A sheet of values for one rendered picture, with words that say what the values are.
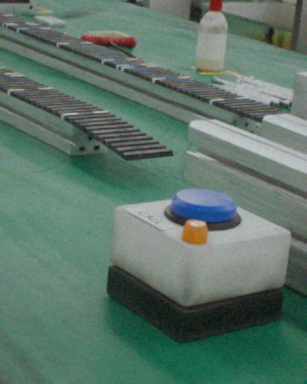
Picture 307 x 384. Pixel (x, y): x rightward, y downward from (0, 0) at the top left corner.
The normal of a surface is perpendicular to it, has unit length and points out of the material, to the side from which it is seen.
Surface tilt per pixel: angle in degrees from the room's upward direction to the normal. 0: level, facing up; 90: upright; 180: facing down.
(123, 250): 90
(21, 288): 0
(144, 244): 90
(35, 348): 0
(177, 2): 90
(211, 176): 90
